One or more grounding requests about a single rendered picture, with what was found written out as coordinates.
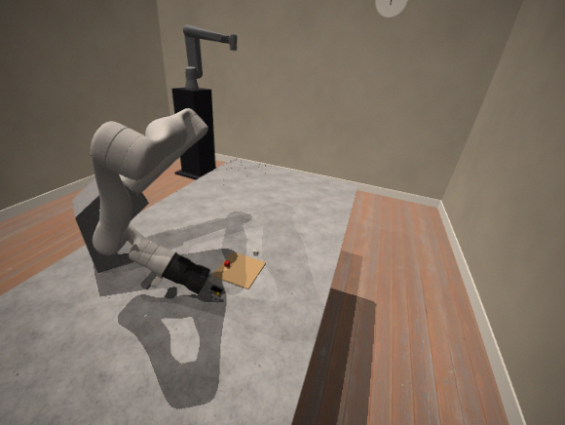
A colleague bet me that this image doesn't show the orange flat mat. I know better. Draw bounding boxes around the orange flat mat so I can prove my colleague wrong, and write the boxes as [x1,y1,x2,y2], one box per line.
[211,251,266,290]

